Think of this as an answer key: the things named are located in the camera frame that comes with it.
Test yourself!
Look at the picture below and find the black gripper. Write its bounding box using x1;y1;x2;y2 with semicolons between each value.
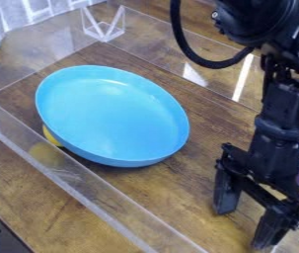
214;118;299;250

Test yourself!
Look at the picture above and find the blue plastic plate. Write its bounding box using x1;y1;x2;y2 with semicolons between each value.
36;65;190;167

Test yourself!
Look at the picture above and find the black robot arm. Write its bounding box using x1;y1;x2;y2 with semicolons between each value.
214;0;299;250

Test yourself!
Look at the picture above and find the yellow toy lemon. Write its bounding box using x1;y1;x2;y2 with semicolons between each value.
43;125;61;147

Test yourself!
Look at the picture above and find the white patterned curtain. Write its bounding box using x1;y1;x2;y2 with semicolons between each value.
0;0;107;44

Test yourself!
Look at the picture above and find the clear acrylic front wall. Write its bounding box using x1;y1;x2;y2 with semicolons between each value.
0;107;208;253

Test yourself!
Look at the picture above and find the clear acrylic wall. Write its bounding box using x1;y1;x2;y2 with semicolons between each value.
0;107;208;253
80;4;299;132

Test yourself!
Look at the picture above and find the clear acrylic back wall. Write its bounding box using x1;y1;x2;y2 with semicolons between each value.
80;4;299;132

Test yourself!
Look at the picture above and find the black corrugated cable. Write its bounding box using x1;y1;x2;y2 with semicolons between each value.
168;0;255;70

